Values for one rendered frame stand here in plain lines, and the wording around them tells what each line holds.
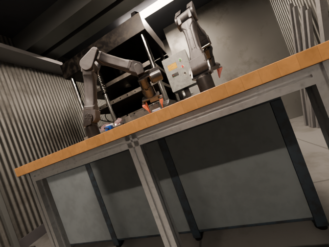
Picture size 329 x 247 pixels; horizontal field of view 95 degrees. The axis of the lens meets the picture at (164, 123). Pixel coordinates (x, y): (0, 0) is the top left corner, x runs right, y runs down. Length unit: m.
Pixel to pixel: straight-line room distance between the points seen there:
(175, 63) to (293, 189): 1.51
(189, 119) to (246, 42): 3.38
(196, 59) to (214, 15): 3.32
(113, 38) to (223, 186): 1.88
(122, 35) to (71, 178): 1.57
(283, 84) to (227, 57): 3.17
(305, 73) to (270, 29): 3.44
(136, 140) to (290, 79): 0.47
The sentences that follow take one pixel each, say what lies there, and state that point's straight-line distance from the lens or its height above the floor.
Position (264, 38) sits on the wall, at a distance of 3.86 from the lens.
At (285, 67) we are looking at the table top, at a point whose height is 0.78.
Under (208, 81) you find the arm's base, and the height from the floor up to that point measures 0.84.
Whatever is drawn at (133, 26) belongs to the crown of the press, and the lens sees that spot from 2.03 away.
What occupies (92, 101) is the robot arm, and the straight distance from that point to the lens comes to 0.85.
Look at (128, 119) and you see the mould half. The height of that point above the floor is 0.87.
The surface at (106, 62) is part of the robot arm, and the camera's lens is 0.88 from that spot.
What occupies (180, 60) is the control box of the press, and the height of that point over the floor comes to 1.37.
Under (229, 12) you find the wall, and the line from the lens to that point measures 3.99.
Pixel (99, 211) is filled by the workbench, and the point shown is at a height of 0.30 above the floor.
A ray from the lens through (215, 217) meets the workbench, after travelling 1.09.
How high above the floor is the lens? 0.75
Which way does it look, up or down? level
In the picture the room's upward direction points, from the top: 20 degrees counter-clockwise
